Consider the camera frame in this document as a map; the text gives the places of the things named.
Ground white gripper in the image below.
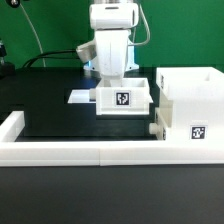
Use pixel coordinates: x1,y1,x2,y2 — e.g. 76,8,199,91
76,30,129,86

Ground white drawer tray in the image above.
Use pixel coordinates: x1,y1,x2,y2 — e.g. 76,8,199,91
148,99,175,141
89,78,153,115

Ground white front drawer tray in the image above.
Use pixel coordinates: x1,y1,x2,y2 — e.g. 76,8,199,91
148,99,175,141

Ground white drawer cabinet box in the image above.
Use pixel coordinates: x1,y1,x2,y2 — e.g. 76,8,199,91
156,67,224,142

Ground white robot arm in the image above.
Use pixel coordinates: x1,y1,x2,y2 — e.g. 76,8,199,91
76,0,150,85

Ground white fiducial marker sheet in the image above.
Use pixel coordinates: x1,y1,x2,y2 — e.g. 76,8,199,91
68,89,96,104

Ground black stand at left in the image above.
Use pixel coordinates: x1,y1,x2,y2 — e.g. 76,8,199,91
0,39,15,79

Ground black cables at base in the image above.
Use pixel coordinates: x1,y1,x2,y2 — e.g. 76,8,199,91
21,47,90,69

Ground white thin cable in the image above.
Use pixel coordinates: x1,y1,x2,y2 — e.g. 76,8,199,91
19,3,47,68

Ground white U-shaped fence frame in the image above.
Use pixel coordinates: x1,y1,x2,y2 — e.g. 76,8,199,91
0,111,224,167

